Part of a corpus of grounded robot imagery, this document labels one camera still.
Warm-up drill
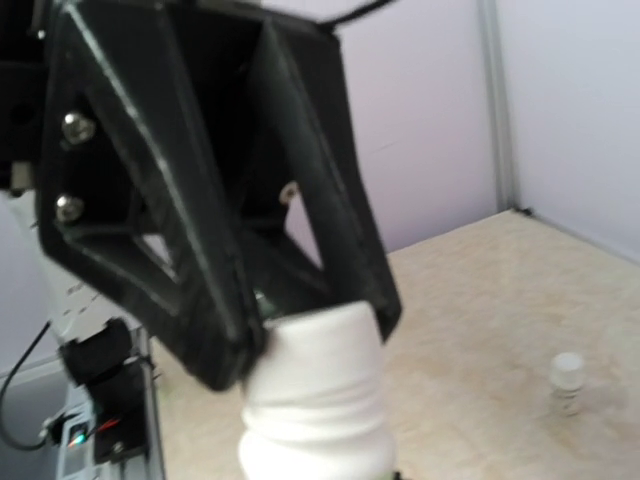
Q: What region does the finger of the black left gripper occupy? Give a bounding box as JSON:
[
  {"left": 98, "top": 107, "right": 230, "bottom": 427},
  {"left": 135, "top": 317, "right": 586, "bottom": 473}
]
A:
[{"left": 238, "top": 25, "right": 402, "bottom": 338}]

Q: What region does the small white pill bottle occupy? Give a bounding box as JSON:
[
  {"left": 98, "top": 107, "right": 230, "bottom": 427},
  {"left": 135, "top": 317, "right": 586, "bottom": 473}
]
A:
[{"left": 549, "top": 352, "right": 585, "bottom": 416}]

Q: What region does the right aluminium frame post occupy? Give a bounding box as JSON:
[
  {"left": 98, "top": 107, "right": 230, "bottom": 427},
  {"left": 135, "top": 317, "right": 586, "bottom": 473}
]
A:
[{"left": 477, "top": 0, "right": 521, "bottom": 211}]

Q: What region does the front aluminium rail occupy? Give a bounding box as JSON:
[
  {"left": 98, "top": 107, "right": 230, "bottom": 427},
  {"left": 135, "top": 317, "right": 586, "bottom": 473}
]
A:
[{"left": 44, "top": 317, "right": 166, "bottom": 480}]

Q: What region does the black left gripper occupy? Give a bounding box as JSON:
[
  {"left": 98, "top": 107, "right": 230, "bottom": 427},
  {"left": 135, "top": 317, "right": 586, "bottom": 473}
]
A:
[{"left": 1, "top": 1, "right": 346, "bottom": 391}]

